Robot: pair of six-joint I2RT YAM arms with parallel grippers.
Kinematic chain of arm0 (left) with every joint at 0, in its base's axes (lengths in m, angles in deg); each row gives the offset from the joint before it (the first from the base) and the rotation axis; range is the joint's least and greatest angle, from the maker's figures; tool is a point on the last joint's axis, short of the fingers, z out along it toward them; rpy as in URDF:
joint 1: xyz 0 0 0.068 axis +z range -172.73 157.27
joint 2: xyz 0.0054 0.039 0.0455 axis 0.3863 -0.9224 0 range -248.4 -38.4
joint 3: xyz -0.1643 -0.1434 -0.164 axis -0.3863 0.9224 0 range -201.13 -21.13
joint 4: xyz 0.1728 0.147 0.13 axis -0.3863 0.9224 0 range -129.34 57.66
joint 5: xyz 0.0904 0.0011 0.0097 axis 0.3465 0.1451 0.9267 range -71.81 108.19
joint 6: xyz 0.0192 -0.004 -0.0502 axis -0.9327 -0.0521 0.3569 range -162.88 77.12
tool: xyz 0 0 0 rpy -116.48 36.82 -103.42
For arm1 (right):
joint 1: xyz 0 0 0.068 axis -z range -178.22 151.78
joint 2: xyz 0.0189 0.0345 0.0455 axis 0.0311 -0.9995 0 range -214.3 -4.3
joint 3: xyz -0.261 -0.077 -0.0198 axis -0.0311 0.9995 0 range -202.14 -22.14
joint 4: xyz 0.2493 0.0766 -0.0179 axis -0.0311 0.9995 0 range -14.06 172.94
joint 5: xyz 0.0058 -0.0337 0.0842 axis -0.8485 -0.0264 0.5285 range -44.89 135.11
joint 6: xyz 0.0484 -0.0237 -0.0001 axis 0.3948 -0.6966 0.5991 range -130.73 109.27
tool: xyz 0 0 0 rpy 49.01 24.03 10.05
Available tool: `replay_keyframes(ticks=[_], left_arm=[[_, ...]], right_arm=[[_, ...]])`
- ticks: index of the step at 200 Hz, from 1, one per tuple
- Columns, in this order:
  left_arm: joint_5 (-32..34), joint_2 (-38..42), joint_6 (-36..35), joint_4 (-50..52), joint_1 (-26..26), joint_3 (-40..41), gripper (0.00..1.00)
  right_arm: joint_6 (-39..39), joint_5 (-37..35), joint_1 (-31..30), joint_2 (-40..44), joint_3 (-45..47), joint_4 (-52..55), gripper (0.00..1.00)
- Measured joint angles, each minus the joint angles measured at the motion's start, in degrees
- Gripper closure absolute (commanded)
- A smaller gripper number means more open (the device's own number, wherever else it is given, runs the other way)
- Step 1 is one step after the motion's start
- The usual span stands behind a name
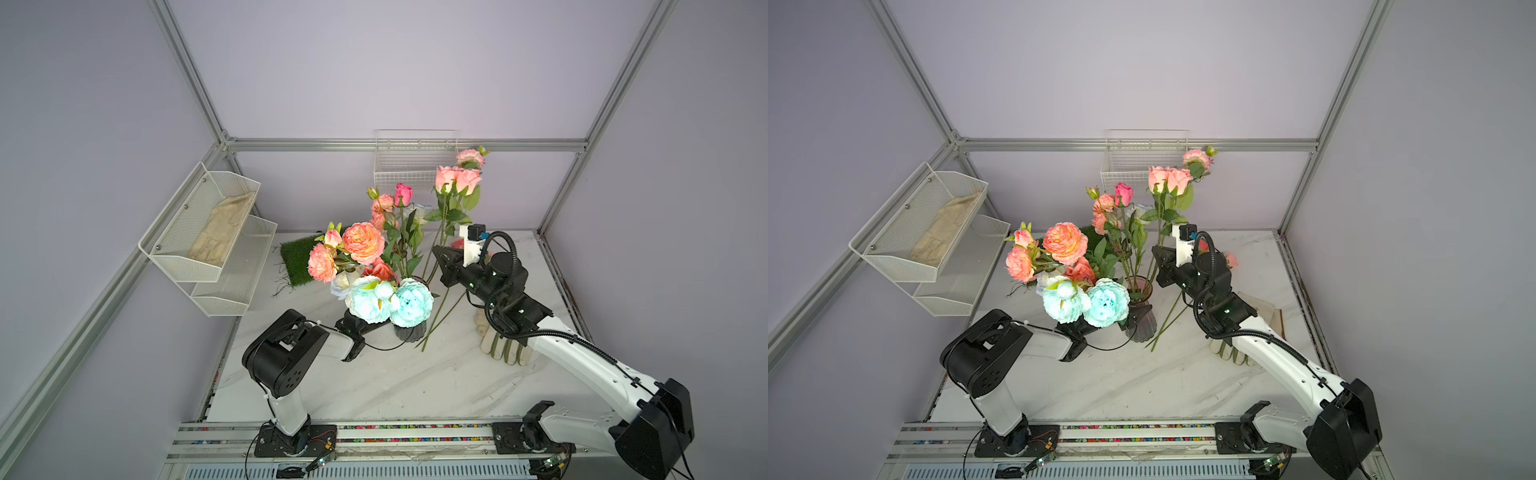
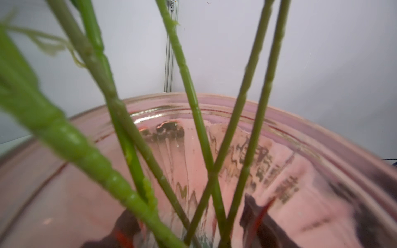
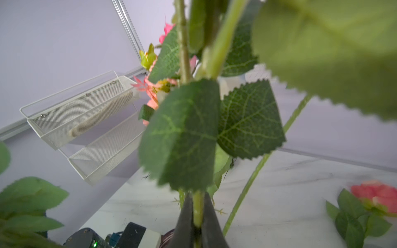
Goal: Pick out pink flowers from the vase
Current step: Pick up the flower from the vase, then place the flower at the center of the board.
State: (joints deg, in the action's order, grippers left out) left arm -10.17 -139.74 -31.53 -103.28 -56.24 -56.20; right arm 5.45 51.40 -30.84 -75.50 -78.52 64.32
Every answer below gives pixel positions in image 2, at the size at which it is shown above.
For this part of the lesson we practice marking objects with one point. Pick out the orange pink peony bunch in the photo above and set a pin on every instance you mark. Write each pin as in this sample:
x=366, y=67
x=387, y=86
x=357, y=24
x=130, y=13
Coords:
x=21, y=98

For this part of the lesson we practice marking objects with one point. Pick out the pink spray rose stem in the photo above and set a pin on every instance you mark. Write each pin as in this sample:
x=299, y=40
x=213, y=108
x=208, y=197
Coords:
x=226, y=229

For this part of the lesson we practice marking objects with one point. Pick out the aluminium corner frame post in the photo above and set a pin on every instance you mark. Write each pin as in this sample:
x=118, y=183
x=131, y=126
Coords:
x=172, y=6

